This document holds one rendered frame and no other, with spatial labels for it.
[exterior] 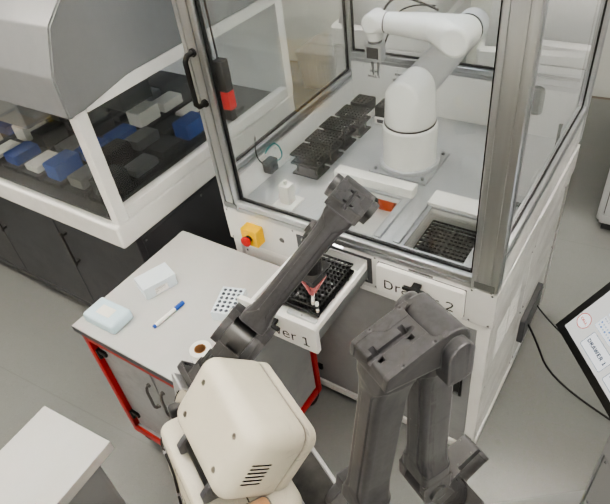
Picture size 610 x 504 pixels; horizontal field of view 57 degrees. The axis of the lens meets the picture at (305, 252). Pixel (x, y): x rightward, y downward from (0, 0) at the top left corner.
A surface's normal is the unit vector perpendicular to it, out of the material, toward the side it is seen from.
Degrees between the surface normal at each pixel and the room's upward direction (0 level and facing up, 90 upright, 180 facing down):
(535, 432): 0
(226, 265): 0
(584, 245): 0
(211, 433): 48
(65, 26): 90
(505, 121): 90
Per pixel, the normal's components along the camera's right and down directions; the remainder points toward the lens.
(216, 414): -0.70, -0.20
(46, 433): -0.11, -0.75
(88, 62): 0.83, 0.29
